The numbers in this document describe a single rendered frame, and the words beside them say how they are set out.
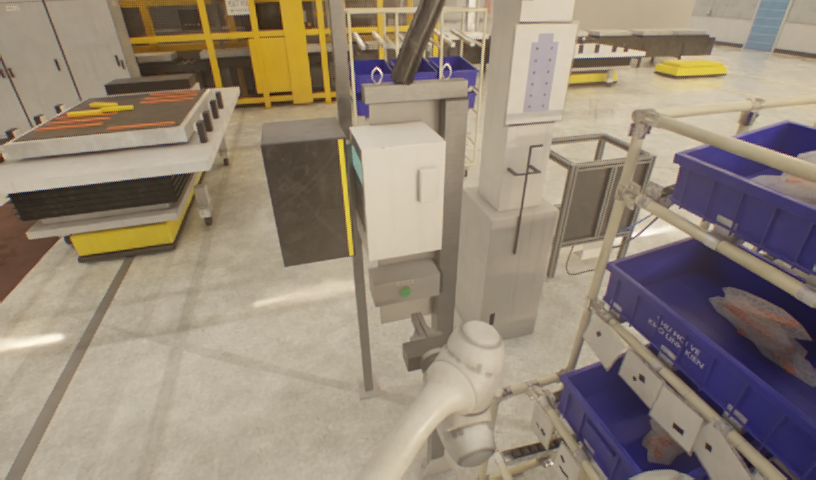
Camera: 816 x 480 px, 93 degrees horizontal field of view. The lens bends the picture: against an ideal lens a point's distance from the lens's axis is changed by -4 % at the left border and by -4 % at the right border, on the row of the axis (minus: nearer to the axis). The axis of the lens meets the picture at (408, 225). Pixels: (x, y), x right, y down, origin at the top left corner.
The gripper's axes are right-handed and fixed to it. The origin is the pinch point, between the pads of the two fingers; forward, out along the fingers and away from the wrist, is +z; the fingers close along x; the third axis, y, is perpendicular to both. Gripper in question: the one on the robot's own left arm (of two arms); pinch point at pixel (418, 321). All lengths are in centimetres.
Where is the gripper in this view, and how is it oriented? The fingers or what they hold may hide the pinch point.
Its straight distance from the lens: 108.2
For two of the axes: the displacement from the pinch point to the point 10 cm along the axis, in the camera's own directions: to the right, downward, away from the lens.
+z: -2.7, -4.8, 8.3
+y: -0.1, -8.6, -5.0
